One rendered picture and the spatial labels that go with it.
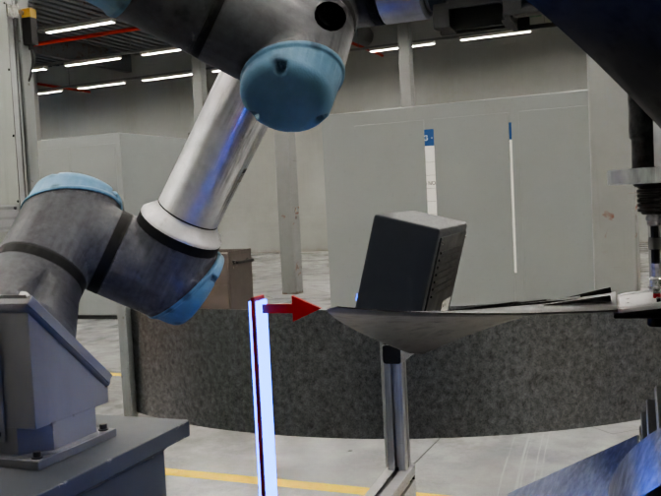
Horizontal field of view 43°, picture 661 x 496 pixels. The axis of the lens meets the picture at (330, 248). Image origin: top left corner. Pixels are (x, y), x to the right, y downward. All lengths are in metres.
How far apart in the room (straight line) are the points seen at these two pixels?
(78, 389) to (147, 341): 2.03
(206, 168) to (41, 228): 0.21
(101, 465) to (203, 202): 0.34
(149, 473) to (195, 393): 1.81
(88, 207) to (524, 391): 1.79
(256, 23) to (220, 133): 0.42
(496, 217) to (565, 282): 0.74
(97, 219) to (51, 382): 0.23
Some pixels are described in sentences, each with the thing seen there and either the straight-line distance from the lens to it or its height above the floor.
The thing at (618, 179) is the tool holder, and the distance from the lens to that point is 0.69.
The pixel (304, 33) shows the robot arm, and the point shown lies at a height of 1.40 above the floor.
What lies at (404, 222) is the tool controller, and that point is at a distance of 1.32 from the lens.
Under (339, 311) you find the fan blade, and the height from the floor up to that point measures 1.19.
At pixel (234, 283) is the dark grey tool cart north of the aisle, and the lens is 7.52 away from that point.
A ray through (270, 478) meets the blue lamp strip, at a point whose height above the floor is 1.02.
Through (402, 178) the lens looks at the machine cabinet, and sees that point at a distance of 7.09.
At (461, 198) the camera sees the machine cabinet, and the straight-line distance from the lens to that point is 6.95.
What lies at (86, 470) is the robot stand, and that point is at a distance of 0.97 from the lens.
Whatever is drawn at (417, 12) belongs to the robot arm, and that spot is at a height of 1.43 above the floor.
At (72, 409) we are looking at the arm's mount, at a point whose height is 1.05.
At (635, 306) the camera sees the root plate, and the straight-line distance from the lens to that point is 0.68.
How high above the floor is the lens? 1.27
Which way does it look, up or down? 3 degrees down
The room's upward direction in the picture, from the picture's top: 3 degrees counter-clockwise
